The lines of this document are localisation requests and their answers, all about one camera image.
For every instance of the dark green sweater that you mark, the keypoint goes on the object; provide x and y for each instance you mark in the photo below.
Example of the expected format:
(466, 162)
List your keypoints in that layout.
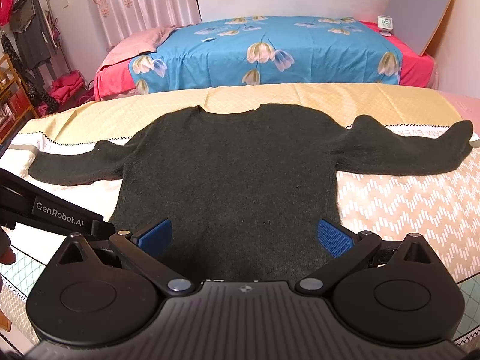
(232, 172)

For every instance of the pink patterned curtain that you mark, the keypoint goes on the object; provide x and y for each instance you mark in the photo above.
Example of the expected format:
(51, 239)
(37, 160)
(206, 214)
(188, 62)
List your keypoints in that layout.
(142, 0)

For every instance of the red hanging garment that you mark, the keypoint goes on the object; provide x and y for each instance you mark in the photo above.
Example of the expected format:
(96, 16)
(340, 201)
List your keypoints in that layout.
(5, 5)

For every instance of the wooden shelf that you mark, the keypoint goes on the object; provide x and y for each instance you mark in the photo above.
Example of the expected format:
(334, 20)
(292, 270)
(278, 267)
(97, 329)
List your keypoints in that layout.
(15, 93)

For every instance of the grey hanging clothes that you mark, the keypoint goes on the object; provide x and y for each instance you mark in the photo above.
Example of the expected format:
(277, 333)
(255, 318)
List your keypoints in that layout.
(32, 33)

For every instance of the small digital clock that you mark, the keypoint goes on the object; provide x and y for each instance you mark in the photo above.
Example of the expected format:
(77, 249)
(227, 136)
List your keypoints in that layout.
(385, 24)

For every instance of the red bed sheet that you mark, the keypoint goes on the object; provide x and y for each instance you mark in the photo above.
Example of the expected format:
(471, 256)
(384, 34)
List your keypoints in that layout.
(112, 80)

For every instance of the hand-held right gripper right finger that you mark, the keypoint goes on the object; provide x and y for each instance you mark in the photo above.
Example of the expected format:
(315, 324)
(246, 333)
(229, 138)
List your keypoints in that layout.
(332, 238)

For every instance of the person's left hand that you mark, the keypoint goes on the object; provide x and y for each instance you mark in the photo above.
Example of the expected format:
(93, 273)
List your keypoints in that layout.
(6, 249)

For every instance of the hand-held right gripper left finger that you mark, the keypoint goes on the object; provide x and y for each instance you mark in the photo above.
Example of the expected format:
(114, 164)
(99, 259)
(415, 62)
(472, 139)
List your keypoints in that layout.
(157, 234)

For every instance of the yellow teal patterned quilt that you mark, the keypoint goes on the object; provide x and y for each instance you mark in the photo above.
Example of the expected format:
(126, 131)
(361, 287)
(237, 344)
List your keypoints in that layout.
(393, 202)

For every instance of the blue floral bed sheet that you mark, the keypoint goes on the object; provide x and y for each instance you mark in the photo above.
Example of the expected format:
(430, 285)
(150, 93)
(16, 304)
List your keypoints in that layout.
(225, 56)

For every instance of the pink blanket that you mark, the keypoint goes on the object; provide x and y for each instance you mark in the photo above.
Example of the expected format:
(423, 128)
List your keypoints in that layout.
(135, 45)

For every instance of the grey board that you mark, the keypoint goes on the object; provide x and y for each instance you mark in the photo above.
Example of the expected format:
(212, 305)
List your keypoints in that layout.
(420, 7)

